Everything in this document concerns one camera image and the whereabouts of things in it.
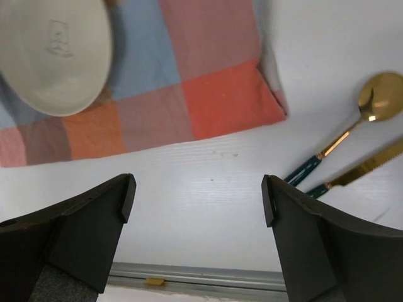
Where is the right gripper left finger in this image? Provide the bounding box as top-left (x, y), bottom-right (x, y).
top-left (1, 174), bottom-right (137, 301)

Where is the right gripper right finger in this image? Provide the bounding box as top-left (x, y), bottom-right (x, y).
top-left (261, 175), bottom-right (402, 301)

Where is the gold knife green handle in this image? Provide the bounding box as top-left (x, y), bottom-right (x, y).
top-left (306, 137), bottom-right (402, 199)

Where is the gold spoon green handle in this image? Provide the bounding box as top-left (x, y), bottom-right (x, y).
top-left (285, 72), bottom-right (402, 186)

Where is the cream round plate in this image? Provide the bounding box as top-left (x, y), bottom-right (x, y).
top-left (1, 0), bottom-right (113, 116)

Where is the checkered orange blue cloth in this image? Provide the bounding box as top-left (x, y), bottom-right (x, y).
top-left (1, 1), bottom-right (287, 167)

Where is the aluminium front rail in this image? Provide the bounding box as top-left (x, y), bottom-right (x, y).
top-left (110, 262), bottom-right (286, 292)

